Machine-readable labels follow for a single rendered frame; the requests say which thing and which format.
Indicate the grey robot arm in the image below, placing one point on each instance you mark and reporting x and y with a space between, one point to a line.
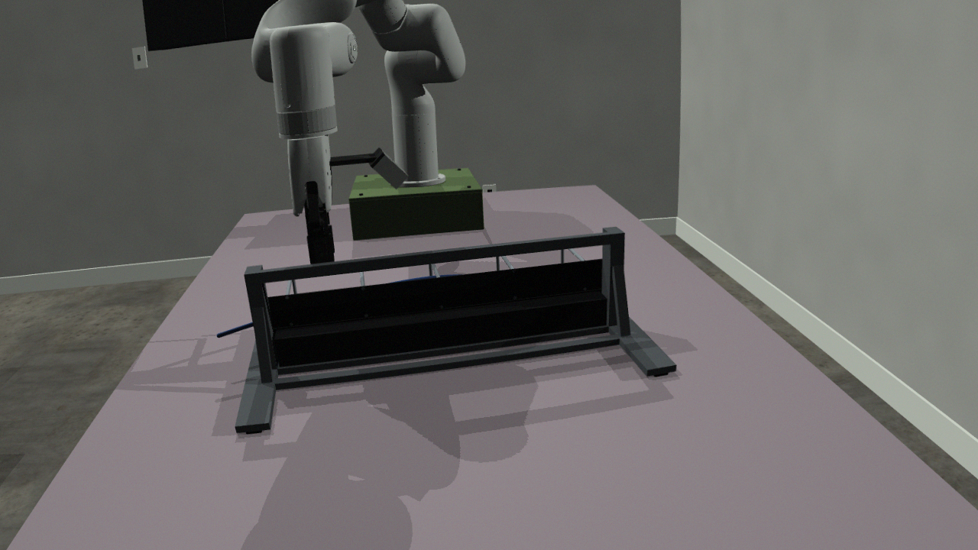
301 58

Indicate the thin dark blue cable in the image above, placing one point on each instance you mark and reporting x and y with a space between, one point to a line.
219 335

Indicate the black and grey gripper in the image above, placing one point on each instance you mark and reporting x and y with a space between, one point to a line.
308 159

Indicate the black patch panel rack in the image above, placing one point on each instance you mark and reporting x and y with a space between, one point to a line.
414 319

